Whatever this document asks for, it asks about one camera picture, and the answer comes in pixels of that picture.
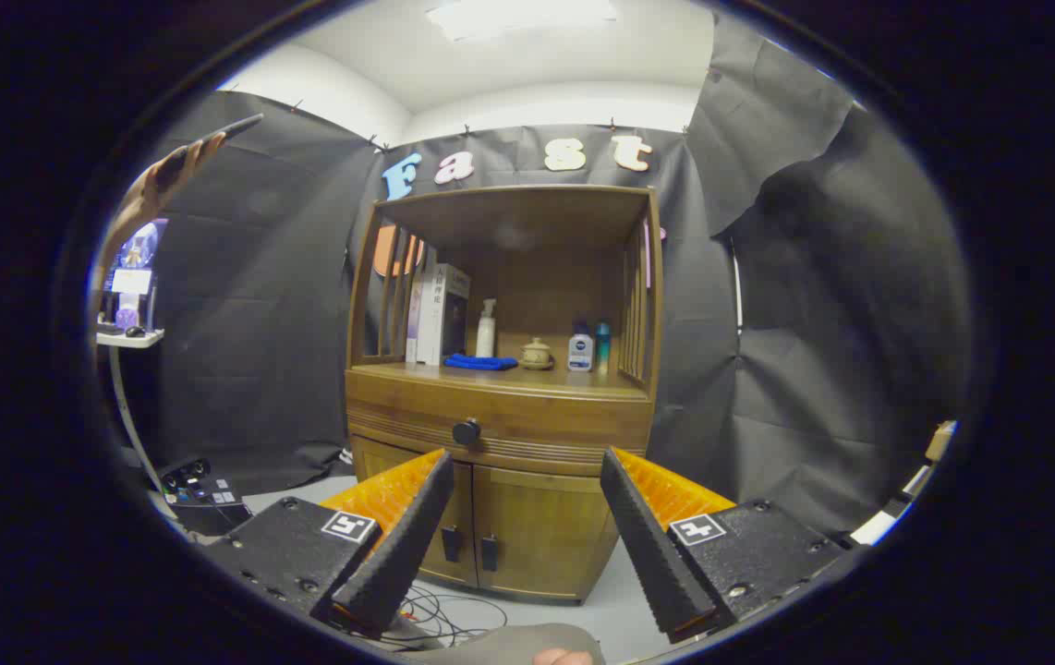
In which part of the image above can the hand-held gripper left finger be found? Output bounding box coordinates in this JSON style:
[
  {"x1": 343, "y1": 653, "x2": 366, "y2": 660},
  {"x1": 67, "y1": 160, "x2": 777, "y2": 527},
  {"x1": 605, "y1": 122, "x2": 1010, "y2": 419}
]
[{"x1": 204, "y1": 449, "x2": 456, "y2": 638}]

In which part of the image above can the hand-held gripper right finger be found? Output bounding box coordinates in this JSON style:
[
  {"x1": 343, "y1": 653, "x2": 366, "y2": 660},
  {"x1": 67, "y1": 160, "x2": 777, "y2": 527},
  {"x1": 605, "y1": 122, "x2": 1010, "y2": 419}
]
[{"x1": 600, "y1": 447, "x2": 852, "y2": 645}]

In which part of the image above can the wooden drawer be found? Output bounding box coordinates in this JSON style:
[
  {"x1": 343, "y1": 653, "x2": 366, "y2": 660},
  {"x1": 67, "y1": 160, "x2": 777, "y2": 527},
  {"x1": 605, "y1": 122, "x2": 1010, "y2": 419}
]
[{"x1": 346, "y1": 369, "x2": 656, "y2": 478}]

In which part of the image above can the dark smartphone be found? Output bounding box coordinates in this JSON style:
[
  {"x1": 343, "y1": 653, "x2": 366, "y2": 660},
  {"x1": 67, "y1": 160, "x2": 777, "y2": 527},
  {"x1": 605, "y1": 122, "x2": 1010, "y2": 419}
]
[{"x1": 158, "y1": 113, "x2": 265, "y2": 186}]

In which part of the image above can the wooden countertop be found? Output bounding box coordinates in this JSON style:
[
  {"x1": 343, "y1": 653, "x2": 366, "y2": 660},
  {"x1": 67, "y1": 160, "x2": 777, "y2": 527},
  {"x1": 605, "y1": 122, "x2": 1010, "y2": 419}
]
[{"x1": 354, "y1": 360, "x2": 650, "y2": 400}]

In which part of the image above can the wooden cabinet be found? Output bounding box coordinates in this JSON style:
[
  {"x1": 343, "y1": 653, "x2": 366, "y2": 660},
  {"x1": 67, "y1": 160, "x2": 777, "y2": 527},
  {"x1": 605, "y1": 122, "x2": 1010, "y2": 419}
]
[{"x1": 344, "y1": 184, "x2": 665, "y2": 606}]

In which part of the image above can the blue folded cloth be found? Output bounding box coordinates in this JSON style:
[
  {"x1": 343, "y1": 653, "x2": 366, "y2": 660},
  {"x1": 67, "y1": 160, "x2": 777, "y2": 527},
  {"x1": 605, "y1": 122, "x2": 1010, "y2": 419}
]
[{"x1": 443, "y1": 353, "x2": 519, "y2": 372}]

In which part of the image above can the black electronic box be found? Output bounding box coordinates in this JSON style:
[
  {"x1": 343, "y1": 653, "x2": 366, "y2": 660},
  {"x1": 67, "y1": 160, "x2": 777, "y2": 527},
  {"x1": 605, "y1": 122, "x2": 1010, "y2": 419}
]
[{"x1": 161, "y1": 458, "x2": 251, "y2": 537}]

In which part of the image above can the white lotion bottle blue cap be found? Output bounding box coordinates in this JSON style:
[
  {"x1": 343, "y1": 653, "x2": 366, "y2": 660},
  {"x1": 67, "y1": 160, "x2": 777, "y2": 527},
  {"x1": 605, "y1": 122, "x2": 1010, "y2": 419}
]
[{"x1": 567, "y1": 320, "x2": 594, "y2": 373}]

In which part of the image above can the thin purple book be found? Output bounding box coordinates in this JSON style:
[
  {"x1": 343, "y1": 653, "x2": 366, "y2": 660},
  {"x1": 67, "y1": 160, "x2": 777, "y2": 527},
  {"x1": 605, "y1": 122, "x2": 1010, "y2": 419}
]
[{"x1": 406, "y1": 272, "x2": 425, "y2": 363}]

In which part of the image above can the white furniture edge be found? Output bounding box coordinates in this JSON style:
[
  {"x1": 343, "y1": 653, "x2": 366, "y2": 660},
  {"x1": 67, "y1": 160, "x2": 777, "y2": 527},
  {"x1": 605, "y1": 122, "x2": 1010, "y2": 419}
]
[{"x1": 851, "y1": 420, "x2": 958, "y2": 548}]

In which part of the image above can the thick white book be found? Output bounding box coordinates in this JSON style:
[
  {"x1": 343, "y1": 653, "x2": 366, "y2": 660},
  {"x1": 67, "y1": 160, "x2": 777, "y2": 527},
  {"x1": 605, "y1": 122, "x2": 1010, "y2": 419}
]
[{"x1": 417, "y1": 263, "x2": 471, "y2": 368}]

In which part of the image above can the white monitor stand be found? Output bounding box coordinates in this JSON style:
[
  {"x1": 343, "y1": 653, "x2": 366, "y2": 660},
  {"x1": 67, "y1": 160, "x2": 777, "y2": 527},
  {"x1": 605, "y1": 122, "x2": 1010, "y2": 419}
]
[{"x1": 95, "y1": 328, "x2": 182, "y2": 523}]

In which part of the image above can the computer monitor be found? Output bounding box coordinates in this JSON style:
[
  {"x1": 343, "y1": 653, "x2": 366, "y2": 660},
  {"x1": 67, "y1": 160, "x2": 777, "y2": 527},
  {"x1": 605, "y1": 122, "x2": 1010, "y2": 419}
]
[{"x1": 103, "y1": 219, "x2": 168, "y2": 331}]

